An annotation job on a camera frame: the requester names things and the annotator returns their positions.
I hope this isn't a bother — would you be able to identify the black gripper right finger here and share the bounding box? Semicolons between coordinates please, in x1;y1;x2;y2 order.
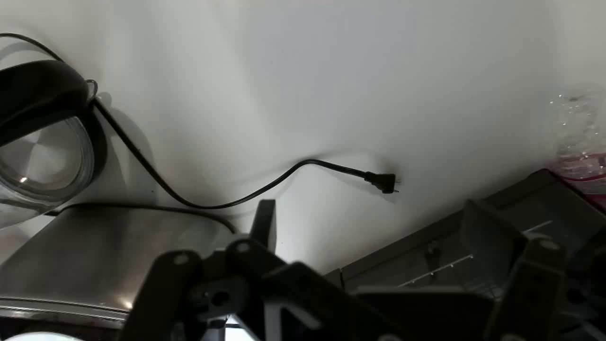
463;199;606;341

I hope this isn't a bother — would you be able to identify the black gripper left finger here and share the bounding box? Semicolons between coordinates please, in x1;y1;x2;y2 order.
118;199;406;341

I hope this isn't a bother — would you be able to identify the stainless steel toaster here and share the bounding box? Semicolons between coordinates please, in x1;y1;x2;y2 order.
0;203;241;332

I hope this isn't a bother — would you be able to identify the pink tinted glass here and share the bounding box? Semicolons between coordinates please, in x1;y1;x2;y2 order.
548;150;606;212

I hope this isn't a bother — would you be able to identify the black toaster oven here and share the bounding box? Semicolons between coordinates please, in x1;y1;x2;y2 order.
325;167;606;296

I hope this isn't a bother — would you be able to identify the white plate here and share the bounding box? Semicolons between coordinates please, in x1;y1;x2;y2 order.
3;330;88;341

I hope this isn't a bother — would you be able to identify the clear wine glass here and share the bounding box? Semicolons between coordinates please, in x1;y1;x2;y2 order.
546;91;603;150

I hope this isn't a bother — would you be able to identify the glass kettle with black lid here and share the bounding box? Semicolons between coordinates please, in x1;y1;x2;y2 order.
0;59;111;205

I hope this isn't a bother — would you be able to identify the black power cord with plug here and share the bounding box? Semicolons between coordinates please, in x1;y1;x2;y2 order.
0;31;400;214

